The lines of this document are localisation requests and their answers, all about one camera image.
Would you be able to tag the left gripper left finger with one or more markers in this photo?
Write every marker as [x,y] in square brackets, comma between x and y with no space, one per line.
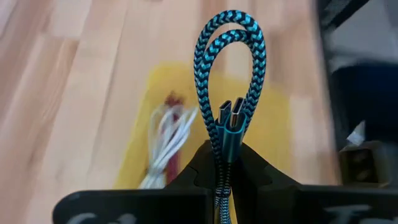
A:
[140,207]

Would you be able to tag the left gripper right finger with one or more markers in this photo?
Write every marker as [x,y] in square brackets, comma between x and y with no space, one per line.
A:
[295,205]

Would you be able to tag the dark box with paper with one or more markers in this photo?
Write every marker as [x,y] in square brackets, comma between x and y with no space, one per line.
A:
[363,165]

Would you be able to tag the yellow plastic tray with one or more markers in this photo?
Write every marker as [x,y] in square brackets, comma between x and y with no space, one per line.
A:
[264,124]

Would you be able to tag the dark blue bin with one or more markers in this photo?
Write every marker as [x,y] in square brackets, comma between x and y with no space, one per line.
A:
[367,99]

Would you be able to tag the black aluminium table frame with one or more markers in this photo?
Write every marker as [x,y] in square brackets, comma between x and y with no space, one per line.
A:
[329,12]

